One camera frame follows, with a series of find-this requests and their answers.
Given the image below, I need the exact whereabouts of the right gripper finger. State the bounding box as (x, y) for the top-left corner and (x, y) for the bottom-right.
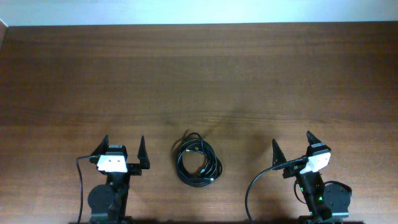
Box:
(272, 139), (287, 166)
(306, 131), (321, 145)

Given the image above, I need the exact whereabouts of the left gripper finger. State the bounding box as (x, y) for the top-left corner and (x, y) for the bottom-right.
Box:
(137, 136), (150, 169)
(90, 134), (109, 156)

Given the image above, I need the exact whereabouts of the thick black USB cable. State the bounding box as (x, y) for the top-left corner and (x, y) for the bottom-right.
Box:
(174, 132), (223, 189)

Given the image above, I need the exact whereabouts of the thin black micro-USB cable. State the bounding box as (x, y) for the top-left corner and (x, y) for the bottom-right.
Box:
(178, 136), (212, 178)

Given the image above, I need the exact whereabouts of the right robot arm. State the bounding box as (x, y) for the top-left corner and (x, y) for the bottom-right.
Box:
(272, 131), (352, 223)

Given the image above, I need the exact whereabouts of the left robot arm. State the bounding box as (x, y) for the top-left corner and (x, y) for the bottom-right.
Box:
(88, 135), (150, 224)

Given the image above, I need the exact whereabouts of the left camera cable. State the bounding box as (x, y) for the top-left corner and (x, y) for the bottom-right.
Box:
(76, 155), (101, 224)

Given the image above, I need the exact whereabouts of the camera cable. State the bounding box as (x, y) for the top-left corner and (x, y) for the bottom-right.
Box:
(76, 155), (101, 224)
(244, 156), (309, 224)

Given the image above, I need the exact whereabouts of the right camera cable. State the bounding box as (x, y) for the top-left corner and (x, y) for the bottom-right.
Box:
(244, 156), (309, 224)

